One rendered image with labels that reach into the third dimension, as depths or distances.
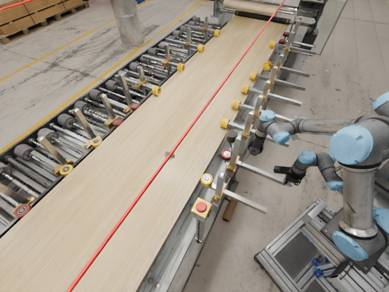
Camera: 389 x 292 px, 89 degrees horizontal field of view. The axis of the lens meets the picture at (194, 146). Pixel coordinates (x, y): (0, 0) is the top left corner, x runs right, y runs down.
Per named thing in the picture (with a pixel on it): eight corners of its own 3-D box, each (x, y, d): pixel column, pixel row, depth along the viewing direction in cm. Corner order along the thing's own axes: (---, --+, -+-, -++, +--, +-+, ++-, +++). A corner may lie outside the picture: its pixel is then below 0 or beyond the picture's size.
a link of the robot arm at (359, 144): (387, 253, 77) (398, 119, 60) (360, 272, 73) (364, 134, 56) (354, 234, 88) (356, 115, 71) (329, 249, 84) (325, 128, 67)
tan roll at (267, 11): (314, 20, 273) (318, 10, 263) (313, 23, 266) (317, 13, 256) (219, 4, 315) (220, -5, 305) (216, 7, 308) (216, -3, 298)
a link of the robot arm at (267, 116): (267, 121, 100) (257, 110, 105) (262, 135, 109) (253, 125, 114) (280, 116, 102) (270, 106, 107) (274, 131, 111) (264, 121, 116)
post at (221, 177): (218, 205, 146) (226, 172, 109) (216, 210, 145) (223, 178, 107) (214, 204, 147) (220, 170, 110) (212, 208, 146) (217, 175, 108)
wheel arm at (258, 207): (265, 210, 125) (268, 207, 122) (264, 215, 123) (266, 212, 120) (204, 182, 138) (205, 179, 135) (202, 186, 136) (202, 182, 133)
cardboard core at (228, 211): (239, 194, 210) (229, 220, 194) (238, 198, 216) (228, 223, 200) (232, 192, 212) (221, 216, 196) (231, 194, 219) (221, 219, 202)
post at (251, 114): (242, 153, 169) (255, 110, 132) (241, 156, 167) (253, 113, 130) (238, 152, 170) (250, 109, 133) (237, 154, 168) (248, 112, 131)
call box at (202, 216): (210, 210, 92) (212, 203, 86) (204, 223, 88) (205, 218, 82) (197, 203, 94) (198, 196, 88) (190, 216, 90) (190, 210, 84)
